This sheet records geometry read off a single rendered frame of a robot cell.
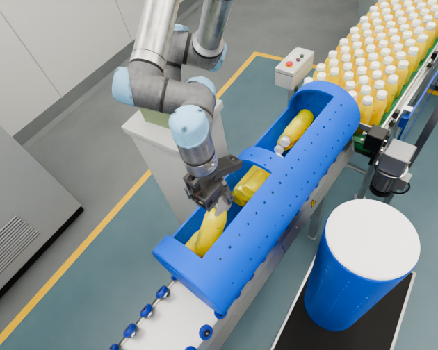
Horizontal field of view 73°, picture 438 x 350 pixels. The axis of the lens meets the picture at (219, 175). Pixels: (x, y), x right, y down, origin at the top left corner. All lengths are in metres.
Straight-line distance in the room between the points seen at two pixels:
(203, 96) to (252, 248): 0.46
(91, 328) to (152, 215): 0.85
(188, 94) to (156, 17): 0.19
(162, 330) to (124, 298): 1.15
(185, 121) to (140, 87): 0.14
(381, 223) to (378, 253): 0.11
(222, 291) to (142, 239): 1.56
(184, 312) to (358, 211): 0.68
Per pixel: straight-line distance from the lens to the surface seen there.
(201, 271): 0.83
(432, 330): 2.19
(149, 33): 0.72
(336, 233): 1.07
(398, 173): 1.61
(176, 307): 1.13
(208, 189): 0.72
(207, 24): 1.05
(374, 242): 1.08
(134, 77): 0.67
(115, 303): 2.28
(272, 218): 0.92
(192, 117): 0.58
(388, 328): 1.95
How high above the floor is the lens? 1.99
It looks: 53 degrees down
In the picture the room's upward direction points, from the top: 14 degrees counter-clockwise
